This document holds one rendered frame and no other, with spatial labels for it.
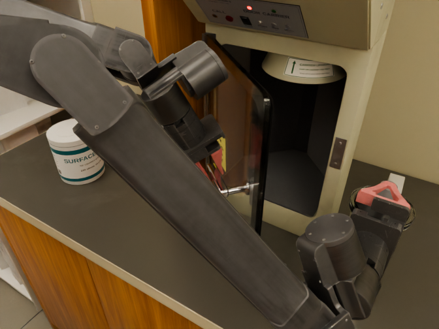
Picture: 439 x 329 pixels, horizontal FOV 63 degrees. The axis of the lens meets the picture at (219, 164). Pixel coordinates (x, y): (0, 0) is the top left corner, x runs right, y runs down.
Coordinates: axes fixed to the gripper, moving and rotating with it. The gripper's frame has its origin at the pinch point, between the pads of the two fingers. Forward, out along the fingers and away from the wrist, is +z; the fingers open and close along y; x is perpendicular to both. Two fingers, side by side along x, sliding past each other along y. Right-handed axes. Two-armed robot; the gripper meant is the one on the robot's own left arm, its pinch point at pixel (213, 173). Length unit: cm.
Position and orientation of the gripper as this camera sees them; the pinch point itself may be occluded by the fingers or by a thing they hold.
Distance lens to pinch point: 64.6
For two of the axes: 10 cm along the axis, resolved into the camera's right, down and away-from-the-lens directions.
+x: 3.0, 5.6, -7.7
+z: 4.1, 6.5, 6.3
